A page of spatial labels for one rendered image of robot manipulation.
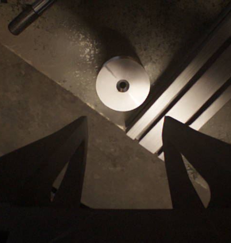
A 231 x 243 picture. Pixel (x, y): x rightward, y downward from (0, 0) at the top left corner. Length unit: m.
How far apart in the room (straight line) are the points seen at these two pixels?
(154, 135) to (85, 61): 0.11
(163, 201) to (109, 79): 1.46
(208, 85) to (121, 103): 0.09
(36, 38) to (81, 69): 0.06
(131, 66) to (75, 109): 1.04
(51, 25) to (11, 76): 1.05
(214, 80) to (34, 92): 1.11
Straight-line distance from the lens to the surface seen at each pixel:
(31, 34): 0.26
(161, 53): 0.24
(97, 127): 1.25
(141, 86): 0.20
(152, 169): 1.43
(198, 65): 0.22
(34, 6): 0.24
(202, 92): 0.23
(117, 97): 0.20
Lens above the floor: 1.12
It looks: 65 degrees down
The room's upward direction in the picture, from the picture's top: 178 degrees counter-clockwise
